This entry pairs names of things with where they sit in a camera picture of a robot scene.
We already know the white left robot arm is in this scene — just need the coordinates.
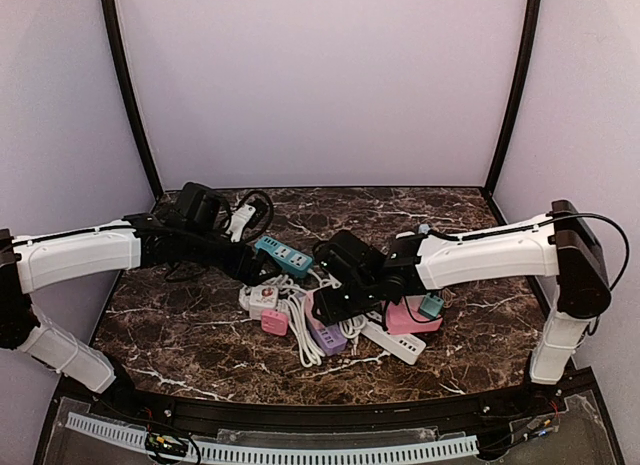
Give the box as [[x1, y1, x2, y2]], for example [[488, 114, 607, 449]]
[[1, 182, 275, 396]]

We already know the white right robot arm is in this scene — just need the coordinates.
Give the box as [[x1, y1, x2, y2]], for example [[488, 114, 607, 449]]
[[311, 200, 622, 386]]

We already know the white round power plug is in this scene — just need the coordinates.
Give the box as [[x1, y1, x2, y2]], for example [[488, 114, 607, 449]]
[[238, 285, 278, 321]]

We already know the teal power strip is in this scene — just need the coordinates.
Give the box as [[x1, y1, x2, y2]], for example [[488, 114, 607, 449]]
[[255, 236, 313, 278]]

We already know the pink triangular power strip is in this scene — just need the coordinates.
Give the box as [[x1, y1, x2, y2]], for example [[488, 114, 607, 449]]
[[385, 305, 443, 335]]

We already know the purple power strip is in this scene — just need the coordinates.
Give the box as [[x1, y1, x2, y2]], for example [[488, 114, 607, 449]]
[[304, 292, 347, 356]]

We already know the teal charger cube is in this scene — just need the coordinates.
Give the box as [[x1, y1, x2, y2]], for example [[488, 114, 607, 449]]
[[418, 294, 444, 320]]

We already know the white power strip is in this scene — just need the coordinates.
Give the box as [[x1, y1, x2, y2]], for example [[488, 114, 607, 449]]
[[361, 321, 426, 365]]

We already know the pink flat adapter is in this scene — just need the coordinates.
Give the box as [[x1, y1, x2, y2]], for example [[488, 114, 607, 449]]
[[261, 310, 289, 336]]

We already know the small circuit board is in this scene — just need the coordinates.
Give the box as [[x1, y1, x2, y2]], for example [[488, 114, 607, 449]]
[[144, 433, 188, 457]]

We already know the white power cord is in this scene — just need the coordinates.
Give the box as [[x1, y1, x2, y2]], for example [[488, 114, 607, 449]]
[[272, 274, 389, 369]]

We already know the white cable duct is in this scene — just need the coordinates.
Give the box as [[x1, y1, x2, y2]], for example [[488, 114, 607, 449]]
[[65, 412, 479, 464]]

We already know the black frame post left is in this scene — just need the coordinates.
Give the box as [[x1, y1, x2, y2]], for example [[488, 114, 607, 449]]
[[100, 0, 164, 200]]

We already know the black frame post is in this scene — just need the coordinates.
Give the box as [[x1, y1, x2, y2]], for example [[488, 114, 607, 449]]
[[483, 0, 542, 199], [100, 0, 164, 200]]

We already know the black frame post right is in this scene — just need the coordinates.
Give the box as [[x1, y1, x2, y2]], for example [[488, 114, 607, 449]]
[[483, 0, 542, 199]]

